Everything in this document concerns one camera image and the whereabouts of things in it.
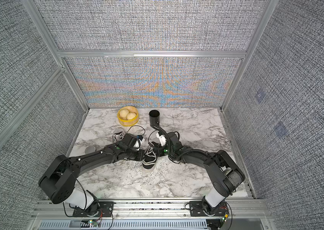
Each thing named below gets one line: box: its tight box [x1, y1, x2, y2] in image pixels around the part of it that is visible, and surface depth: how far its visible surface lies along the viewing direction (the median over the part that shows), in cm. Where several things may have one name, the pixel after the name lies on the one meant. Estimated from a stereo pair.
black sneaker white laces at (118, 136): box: [112, 131, 126, 144], surface depth 99 cm
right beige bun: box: [126, 112, 137, 120], surface depth 111 cm
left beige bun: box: [119, 108, 129, 119], surface depth 112 cm
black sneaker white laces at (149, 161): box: [141, 145, 158, 173], surface depth 86 cm
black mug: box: [149, 109, 161, 127], surface depth 106 cm
